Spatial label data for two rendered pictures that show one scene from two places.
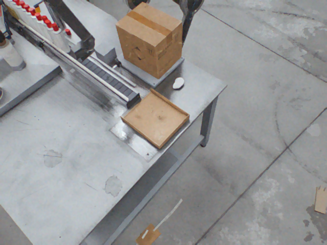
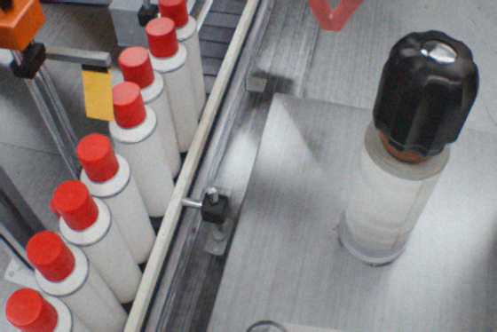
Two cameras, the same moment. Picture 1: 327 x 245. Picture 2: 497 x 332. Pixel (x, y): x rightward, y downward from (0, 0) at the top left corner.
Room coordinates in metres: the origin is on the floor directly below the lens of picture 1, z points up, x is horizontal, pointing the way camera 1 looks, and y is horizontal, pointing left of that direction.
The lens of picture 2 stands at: (1.57, 1.01, 1.44)
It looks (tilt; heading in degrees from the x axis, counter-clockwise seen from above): 55 degrees down; 239
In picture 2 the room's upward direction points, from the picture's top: 3 degrees counter-clockwise
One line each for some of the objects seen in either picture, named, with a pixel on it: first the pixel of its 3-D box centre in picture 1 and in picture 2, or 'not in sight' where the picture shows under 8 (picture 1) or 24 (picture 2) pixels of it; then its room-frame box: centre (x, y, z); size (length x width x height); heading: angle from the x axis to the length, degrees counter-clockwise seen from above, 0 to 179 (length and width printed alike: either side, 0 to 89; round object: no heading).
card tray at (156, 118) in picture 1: (155, 116); not in sight; (0.80, 0.03, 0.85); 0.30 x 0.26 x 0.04; 42
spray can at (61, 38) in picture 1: (61, 38); (181, 60); (1.38, 0.56, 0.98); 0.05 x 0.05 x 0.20
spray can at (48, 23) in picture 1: (54, 34); (171, 89); (1.42, 0.60, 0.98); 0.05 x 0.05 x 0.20
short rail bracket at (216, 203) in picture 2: (41, 45); (216, 213); (1.44, 0.73, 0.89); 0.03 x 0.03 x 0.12; 42
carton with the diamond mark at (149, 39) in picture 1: (150, 41); not in sight; (1.26, 0.00, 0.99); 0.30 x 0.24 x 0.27; 45
